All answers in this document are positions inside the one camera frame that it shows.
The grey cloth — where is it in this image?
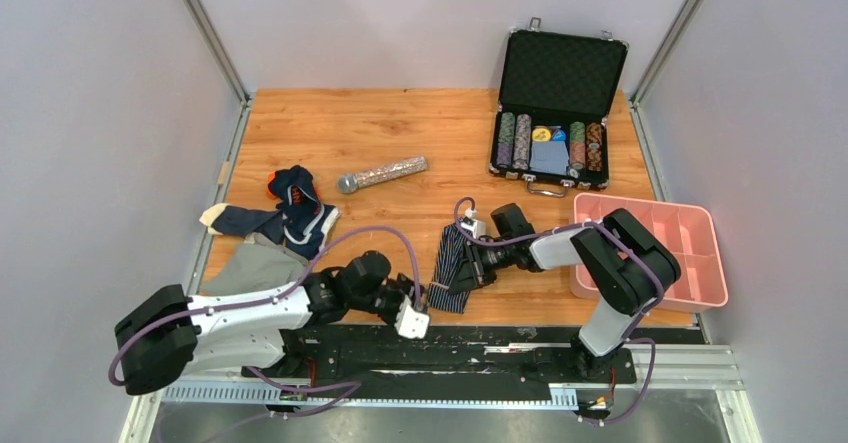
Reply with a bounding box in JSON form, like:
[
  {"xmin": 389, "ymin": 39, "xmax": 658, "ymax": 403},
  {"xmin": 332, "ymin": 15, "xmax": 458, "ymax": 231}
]
[{"xmin": 199, "ymin": 233, "xmax": 308, "ymax": 296}]

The navy white orange garment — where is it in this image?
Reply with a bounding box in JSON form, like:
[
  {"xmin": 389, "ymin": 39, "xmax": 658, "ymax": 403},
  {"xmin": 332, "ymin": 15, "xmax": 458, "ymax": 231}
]
[{"xmin": 199, "ymin": 165, "xmax": 341, "ymax": 260}]

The black poker chip case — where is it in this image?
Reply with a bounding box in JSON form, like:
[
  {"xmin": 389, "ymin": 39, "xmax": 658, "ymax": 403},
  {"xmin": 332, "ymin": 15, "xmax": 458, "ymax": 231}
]
[{"xmin": 488, "ymin": 18, "xmax": 629, "ymax": 191}]

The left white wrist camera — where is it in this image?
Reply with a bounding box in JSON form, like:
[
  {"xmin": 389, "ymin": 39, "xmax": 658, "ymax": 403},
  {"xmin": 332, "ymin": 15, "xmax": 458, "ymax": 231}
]
[{"xmin": 394, "ymin": 302, "xmax": 431, "ymax": 339}]

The yellow dealer button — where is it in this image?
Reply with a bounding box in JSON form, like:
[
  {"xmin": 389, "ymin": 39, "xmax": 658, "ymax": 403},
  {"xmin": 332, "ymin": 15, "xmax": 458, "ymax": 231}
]
[{"xmin": 531, "ymin": 126, "xmax": 552, "ymax": 142}]

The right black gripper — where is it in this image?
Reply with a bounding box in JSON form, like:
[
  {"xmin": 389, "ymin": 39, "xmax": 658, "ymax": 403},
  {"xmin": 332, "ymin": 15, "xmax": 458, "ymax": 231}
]
[{"xmin": 450, "ymin": 239, "xmax": 514, "ymax": 296}]

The blue playing card deck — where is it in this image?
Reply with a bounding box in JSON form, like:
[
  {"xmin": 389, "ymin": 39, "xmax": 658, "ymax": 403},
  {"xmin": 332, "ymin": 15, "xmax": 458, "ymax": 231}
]
[{"xmin": 529, "ymin": 141, "xmax": 569, "ymax": 175}]

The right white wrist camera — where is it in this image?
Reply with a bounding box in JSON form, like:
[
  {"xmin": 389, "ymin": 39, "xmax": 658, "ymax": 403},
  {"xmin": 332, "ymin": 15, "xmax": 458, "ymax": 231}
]
[{"xmin": 459, "ymin": 208, "xmax": 487, "ymax": 240}]

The aluminium frame rail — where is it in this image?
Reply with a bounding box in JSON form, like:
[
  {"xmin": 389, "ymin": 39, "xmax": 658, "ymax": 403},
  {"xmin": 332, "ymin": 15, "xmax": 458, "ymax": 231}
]
[{"xmin": 121, "ymin": 326, "xmax": 761, "ymax": 442}]

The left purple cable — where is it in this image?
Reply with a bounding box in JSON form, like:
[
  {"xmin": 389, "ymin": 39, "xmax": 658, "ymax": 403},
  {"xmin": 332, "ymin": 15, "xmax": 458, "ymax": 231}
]
[{"xmin": 107, "ymin": 225, "xmax": 425, "ymax": 419}]

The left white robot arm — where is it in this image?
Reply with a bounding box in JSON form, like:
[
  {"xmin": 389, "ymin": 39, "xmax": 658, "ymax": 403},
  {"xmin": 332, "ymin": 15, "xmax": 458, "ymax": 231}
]
[{"xmin": 109, "ymin": 251, "xmax": 431, "ymax": 396}]

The glittery silver microphone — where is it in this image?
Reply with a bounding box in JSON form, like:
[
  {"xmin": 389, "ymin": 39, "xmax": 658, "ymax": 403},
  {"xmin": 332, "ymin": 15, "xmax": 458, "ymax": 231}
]
[{"xmin": 337, "ymin": 156, "xmax": 428, "ymax": 194}]

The purple cable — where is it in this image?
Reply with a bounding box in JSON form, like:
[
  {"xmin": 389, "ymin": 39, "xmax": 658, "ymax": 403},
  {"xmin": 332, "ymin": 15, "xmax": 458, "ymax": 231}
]
[
  {"xmin": 107, "ymin": 225, "xmax": 425, "ymax": 419},
  {"xmin": 453, "ymin": 196, "xmax": 666, "ymax": 426}
]

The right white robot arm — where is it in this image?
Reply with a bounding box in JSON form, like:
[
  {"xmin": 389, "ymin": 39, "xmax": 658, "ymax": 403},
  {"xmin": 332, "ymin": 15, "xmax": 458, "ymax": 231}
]
[{"xmin": 447, "ymin": 198, "xmax": 682, "ymax": 381}]

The blue dealer button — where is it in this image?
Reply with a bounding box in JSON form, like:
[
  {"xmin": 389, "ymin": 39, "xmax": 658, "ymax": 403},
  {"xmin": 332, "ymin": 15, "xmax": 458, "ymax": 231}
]
[{"xmin": 550, "ymin": 129, "xmax": 568, "ymax": 142}]

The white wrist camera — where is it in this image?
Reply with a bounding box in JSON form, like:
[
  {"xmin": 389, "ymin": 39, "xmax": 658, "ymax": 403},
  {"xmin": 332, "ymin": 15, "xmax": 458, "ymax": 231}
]
[
  {"xmin": 394, "ymin": 302, "xmax": 431, "ymax": 339},
  {"xmin": 459, "ymin": 208, "xmax": 487, "ymax": 240}
]

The grey poker chip stack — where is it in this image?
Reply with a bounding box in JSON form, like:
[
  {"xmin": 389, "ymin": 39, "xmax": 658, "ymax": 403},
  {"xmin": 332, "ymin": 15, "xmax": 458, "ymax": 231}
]
[{"xmin": 512, "ymin": 114, "xmax": 532, "ymax": 170}]

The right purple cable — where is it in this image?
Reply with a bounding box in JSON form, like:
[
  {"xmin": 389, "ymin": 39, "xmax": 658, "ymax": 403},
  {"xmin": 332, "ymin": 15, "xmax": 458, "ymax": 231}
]
[{"xmin": 453, "ymin": 196, "xmax": 666, "ymax": 426}]

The navy striped underwear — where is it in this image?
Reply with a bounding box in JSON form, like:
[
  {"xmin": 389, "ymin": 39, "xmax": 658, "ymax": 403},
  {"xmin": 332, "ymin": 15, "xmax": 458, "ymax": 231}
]
[{"xmin": 427, "ymin": 224, "xmax": 470, "ymax": 314}]

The green poker chip stack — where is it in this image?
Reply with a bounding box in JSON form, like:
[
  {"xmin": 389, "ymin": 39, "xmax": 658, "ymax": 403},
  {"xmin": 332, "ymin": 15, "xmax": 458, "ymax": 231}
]
[{"xmin": 569, "ymin": 121, "xmax": 586, "ymax": 171}]

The purple poker chip stack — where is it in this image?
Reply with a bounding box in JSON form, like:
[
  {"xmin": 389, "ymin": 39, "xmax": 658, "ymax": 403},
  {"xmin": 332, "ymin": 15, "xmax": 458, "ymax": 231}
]
[{"xmin": 495, "ymin": 112, "xmax": 516, "ymax": 167}]

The brown poker chip stack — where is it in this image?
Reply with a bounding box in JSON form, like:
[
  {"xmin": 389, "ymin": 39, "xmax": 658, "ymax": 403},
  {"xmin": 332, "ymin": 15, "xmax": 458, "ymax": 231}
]
[{"xmin": 586, "ymin": 123, "xmax": 603, "ymax": 172}]

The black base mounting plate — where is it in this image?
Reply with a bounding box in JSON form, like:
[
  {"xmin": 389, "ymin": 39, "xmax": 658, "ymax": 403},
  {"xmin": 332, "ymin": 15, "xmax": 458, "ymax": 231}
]
[{"xmin": 261, "ymin": 324, "xmax": 637, "ymax": 401}]

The pink compartment tray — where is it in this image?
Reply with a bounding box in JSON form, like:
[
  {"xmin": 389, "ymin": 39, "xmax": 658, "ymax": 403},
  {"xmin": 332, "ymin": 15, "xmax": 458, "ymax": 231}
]
[{"xmin": 573, "ymin": 193, "xmax": 729, "ymax": 313}]

